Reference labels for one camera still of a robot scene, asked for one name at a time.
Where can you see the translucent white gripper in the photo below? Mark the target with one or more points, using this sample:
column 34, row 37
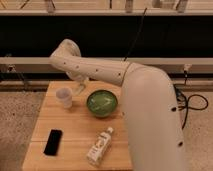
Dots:
column 81, row 82

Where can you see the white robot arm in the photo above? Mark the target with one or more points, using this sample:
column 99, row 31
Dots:
column 148, row 104

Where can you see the white ceramic cup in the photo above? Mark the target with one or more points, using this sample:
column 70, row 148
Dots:
column 64, row 95

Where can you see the green bowl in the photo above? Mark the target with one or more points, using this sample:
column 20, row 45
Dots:
column 101, row 103

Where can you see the black rectangular phone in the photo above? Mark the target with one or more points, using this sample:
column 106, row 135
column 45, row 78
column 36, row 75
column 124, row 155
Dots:
column 53, row 142

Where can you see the white plastic bottle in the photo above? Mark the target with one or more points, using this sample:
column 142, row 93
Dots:
column 98, row 149

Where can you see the grey left wall outlet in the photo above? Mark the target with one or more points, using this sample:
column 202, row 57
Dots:
column 11, row 69

